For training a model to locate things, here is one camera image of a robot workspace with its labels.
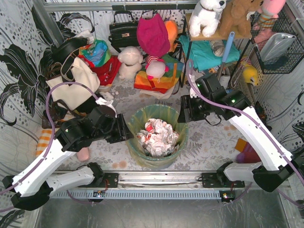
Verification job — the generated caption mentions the silver foil pouch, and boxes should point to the silver foil pouch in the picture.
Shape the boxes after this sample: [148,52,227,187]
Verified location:
[260,33,296,62]

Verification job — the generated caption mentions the black hat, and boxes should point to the black hat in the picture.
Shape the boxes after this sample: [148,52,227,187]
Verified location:
[52,38,88,63]

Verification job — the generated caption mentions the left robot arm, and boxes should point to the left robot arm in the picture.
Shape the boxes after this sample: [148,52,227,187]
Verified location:
[2,105,134,211]

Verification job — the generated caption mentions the black metal shelf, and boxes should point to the black metal shelf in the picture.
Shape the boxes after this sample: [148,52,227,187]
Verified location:
[178,13,259,88]

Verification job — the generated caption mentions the colourful printed bag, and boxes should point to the colourful printed bag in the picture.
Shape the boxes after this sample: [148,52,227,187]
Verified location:
[78,39,111,68]

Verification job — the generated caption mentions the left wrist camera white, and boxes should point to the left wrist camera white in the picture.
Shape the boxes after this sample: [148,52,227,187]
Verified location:
[95,97,114,109]

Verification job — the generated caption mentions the pink plush doll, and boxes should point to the pink plush doll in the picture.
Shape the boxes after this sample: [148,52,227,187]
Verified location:
[145,55,169,80]

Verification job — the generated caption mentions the yellow trash bag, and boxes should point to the yellow trash bag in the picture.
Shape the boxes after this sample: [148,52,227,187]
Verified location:
[126,104,189,170]

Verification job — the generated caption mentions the black wire basket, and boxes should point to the black wire basket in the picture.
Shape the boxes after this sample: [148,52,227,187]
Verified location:
[251,11,304,75]

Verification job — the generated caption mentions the pink plush toy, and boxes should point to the pink plush toy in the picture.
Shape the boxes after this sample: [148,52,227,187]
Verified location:
[252,0,286,44]

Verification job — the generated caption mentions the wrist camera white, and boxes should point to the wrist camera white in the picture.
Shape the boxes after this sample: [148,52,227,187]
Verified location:
[190,91,199,98]
[95,97,114,109]

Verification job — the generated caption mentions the yellow plush duck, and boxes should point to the yellow plush duck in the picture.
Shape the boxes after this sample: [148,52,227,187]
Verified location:
[240,58,258,86]

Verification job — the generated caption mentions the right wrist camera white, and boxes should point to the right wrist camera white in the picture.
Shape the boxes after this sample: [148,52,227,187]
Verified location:
[190,91,199,98]

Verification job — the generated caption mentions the orange plush toy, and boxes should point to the orange plush toy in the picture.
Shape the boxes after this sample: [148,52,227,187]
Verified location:
[164,20,178,52]

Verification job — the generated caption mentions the black leather handbag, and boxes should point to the black leather handbag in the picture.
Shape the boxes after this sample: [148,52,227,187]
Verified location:
[108,10,140,53]

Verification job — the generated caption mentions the purple orange sock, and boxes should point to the purple orange sock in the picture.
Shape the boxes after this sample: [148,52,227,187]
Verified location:
[235,138,261,163]

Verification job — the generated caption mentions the teal trash bin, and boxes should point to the teal trash bin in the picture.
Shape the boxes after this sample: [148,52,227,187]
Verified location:
[126,104,189,170]

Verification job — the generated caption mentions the rainbow striped cloth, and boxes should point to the rainbow striped cloth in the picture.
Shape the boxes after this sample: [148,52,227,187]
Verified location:
[134,54,184,94]

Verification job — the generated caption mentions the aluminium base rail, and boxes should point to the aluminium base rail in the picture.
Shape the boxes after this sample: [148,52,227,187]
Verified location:
[49,170,289,190]

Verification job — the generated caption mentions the brown teddy bear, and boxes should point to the brown teddy bear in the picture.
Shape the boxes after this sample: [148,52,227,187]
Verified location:
[219,0,264,37]

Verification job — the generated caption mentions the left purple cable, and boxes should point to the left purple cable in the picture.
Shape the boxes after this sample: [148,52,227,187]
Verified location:
[0,82,103,213]

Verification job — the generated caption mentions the brown patterned bag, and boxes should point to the brown patterned bag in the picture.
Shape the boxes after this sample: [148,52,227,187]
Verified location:
[42,99,69,129]

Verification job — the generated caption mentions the red cloth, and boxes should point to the red cloth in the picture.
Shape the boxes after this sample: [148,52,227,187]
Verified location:
[91,56,122,86]

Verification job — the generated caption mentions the magenta fabric bag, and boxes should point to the magenta fabric bag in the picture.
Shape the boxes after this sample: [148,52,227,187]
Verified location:
[137,13,170,57]

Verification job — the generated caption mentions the cream plush lamb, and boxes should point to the cream plush lamb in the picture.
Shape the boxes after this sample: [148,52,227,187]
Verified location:
[118,46,143,80]

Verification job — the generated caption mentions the white shoes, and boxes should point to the white shoes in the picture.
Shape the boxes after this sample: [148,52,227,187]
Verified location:
[192,67,231,82]

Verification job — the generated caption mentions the orange checked cloth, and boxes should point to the orange checked cloth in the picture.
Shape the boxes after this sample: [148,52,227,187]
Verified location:
[35,129,52,157]

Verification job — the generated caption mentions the blue floor sweeper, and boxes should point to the blue floor sweeper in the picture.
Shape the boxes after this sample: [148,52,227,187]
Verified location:
[217,31,236,93]

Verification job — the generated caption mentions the crumpled paper trash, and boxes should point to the crumpled paper trash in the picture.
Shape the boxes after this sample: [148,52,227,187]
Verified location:
[136,118,179,158]

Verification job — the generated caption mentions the pink case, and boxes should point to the pink case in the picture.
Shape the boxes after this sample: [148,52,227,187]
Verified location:
[76,147,90,162]

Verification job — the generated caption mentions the white plush dog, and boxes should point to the white plush dog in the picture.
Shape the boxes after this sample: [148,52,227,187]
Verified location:
[189,0,226,38]

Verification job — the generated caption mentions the teal folded cloth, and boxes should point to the teal folded cloth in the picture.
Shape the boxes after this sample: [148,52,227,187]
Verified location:
[179,35,240,71]

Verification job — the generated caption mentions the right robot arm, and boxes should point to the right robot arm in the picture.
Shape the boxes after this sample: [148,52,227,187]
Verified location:
[178,75,304,192]

